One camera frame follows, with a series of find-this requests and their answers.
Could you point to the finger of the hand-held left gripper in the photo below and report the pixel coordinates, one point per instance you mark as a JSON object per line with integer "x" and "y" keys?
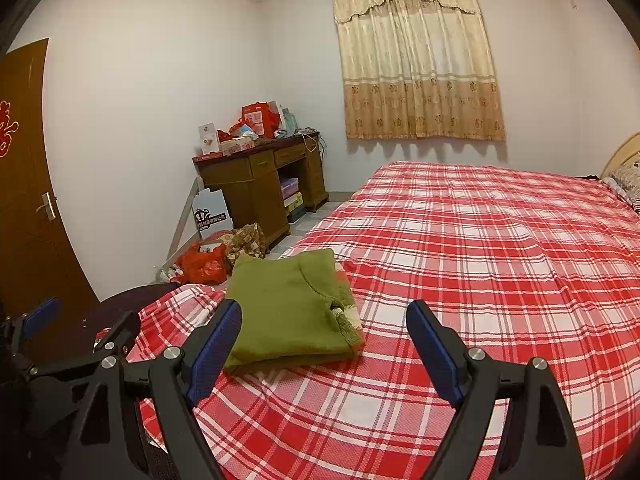
{"x": 122, "y": 332}
{"x": 42, "y": 316}

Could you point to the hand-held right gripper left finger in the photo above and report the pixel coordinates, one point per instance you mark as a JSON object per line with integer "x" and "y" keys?
{"x": 215, "y": 355}

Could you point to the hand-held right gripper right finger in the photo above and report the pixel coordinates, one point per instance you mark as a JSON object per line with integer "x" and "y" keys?
{"x": 435, "y": 355}

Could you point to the green orange cream striped sweater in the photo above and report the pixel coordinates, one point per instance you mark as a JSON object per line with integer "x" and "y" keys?
{"x": 285, "y": 315}

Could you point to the dark maroon cloth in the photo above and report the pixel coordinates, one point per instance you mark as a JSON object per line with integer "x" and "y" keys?
{"x": 130, "y": 302}

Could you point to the red plastic bag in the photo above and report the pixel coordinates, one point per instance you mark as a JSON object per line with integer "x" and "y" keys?
{"x": 202, "y": 267}

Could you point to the red plaid bed sheet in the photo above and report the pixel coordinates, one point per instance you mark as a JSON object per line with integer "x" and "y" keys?
{"x": 475, "y": 270}

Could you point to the brown patterned bag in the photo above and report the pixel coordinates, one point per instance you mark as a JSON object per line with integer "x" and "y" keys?
{"x": 245, "y": 247}

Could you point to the brown wooden door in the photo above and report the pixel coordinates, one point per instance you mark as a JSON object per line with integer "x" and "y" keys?
{"x": 30, "y": 160}

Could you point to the stack of boxes under desk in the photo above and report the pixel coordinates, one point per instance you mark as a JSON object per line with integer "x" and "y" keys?
{"x": 292, "y": 200}

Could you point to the brown wooden desk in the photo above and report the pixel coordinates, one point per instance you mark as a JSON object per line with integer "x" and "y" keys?
{"x": 250, "y": 185}

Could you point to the red door ornament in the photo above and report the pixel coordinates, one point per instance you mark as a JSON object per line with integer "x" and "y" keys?
{"x": 5, "y": 127}

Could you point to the small white picture box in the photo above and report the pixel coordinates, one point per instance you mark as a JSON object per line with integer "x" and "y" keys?
{"x": 209, "y": 139}

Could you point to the flat box with blue picture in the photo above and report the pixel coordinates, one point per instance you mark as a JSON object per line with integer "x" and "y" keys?
{"x": 246, "y": 134}

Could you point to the red gift bag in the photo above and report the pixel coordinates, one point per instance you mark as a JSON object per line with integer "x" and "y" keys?
{"x": 260, "y": 120}

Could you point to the light blue bag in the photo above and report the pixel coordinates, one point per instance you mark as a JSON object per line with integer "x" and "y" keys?
{"x": 290, "y": 121}

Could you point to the grey patterned pillow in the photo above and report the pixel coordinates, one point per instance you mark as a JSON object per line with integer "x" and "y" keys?
{"x": 627, "y": 185}

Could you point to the cream wooden headboard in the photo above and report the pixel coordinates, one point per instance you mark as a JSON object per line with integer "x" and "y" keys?
{"x": 625, "y": 157}

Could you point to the beige patterned window curtain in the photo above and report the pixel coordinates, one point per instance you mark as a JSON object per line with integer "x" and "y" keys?
{"x": 420, "y": 60}

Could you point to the grey metal frame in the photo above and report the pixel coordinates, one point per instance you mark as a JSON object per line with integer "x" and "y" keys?
{"x": 180, "y": 225}

